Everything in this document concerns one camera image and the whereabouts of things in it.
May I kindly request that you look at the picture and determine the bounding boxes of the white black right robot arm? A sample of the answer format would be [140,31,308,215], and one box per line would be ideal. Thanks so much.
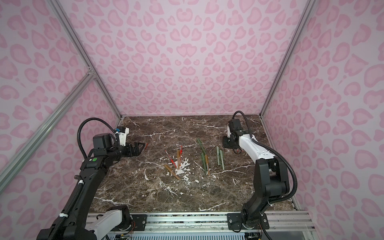
[223,119,290,231]

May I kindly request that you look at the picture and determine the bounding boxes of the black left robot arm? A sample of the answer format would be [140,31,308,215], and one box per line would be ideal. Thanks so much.
[37,134,146,240]

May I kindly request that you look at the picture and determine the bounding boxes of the light green pen right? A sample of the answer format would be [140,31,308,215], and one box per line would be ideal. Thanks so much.
[219,150,225,170]

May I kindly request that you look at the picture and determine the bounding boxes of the light green pen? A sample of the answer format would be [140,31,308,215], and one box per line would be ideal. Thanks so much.
[219,150,225,170]
[216,146,222,166]

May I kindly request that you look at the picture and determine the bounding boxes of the light green pen left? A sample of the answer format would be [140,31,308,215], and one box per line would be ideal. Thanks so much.
[216,146,222,166]

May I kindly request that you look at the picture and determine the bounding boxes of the dark green pen long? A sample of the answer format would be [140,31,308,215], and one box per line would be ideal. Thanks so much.
[197,138,207,155]

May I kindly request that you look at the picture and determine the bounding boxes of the dark green pen short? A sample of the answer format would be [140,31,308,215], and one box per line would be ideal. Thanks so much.
[201,152,208,174]

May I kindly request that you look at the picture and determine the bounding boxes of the gold pen upper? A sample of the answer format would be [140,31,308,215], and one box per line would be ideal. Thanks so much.
[177,149,181,170]

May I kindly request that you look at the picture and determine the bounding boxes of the gold pen lower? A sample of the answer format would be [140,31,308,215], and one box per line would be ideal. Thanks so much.
[164,165,180,180]

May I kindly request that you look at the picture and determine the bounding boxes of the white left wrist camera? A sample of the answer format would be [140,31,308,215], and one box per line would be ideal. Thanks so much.
[115,126,130,147]

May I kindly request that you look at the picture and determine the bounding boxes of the right black corrugated cable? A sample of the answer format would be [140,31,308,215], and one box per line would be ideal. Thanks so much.
[232,110,298,205]

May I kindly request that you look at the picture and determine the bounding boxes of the black corrugated cable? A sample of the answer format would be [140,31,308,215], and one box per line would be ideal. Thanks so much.
[76,117,116,160]
[232,110,298,205]

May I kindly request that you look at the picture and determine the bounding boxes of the left black corrugated cable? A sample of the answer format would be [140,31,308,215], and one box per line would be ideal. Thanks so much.
[76,117,116,160]

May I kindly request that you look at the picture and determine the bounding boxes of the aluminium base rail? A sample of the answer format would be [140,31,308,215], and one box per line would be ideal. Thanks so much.
[104,211,319,240]

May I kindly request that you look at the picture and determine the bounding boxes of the aluminium frame diagonal left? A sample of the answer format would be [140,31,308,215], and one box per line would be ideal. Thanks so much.
[1,71,95,193]

